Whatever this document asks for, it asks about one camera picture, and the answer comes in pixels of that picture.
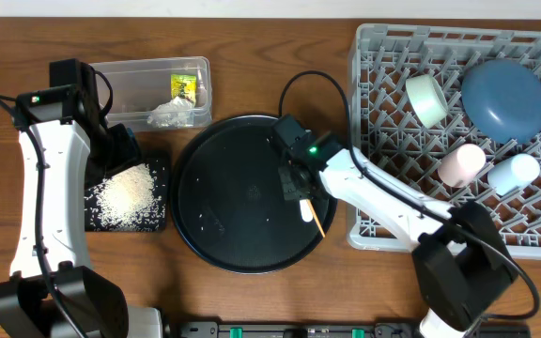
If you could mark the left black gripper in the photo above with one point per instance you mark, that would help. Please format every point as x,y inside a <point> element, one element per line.
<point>123,153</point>

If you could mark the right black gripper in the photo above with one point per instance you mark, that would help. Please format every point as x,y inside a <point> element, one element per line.
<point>289,190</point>

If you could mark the wooden chopstick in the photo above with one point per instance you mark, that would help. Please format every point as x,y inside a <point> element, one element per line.
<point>315,218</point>

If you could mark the white rice pile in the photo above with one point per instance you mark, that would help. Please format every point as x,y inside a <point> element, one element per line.
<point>125,197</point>

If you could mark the yellow snack wrapper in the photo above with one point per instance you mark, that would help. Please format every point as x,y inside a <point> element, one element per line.
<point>184,86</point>

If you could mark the mint green bowl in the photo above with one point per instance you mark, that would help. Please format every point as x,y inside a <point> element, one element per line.
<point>426,99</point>

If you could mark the pink cup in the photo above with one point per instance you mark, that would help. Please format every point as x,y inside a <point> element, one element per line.
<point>461,166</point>

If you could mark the light blue cup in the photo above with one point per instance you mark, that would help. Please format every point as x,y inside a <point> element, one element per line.
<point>516,172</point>

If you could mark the blue plate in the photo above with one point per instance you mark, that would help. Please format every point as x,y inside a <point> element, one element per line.
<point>503,100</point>

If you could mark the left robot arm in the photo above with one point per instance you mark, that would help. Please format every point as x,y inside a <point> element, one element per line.
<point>52,291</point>

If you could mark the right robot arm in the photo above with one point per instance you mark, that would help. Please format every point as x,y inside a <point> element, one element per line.
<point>461,263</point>

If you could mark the grey dishwasher rack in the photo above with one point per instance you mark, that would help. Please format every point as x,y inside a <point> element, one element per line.
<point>382,58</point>

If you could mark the black rectangular tray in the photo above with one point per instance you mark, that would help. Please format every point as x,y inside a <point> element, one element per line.
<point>158,206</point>

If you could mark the clear plastic bin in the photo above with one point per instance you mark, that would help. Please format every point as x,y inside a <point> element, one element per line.
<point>137,87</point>

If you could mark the black round tray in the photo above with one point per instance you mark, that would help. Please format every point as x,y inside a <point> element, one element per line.
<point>227,201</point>

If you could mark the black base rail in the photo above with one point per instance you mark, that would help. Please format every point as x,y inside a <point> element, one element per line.
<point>214,330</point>

